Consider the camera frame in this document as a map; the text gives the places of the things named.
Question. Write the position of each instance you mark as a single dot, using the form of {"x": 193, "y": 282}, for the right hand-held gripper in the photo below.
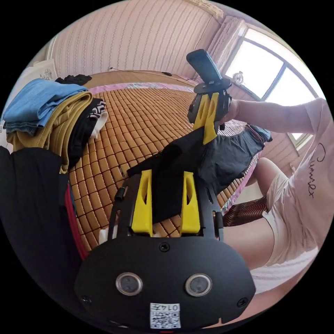
{"x": 224, "y": 104}

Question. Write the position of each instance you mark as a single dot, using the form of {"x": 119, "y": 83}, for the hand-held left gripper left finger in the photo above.
{"x": 142, "y": 208}

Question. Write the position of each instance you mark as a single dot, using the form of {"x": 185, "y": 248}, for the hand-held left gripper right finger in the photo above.
{"x": 190, "y": 216}

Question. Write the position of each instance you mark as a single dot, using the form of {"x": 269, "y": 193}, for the black long pants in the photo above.
{"x": 172, "y": 161}

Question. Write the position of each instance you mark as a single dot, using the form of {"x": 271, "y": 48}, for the person's right forearm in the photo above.
{"x": 271, "y": 114}

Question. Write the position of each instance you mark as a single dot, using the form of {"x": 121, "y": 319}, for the person's right hand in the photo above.
{"x": 232, "y": 111}

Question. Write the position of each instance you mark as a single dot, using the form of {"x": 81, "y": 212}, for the small alarm clock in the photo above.
{"x": 238, "y": 77}

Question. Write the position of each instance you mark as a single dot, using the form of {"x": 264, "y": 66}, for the bed with woven mat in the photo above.
{"x": 146, "y": 117}

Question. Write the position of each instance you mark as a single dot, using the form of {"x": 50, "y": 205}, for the window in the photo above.
{"x": 261, "y": 67}

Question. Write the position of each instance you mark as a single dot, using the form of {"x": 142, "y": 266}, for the pink curtain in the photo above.
{"x": 224, "y": 44}

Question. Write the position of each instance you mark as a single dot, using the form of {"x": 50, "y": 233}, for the person's body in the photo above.
{"x": 300, "y": 182}

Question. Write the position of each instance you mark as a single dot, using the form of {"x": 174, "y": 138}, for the pile of clothes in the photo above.
{"x": 65, "y": 114}

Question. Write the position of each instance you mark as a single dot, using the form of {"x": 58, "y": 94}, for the small black garment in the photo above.
{"x": 75, "y": 79}

